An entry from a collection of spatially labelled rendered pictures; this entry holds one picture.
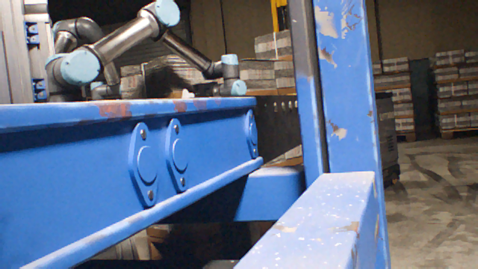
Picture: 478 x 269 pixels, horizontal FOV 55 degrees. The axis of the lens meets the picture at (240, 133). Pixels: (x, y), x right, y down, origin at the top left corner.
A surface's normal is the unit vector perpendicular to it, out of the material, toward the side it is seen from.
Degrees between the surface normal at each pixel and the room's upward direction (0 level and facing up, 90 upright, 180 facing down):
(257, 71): 90
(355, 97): 90
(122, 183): 90
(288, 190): 90
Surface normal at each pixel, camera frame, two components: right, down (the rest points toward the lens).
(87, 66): 0.55, 0.05
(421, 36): -0.32, 0.08
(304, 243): -0.11, -0.99
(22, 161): 0.94, -0.08
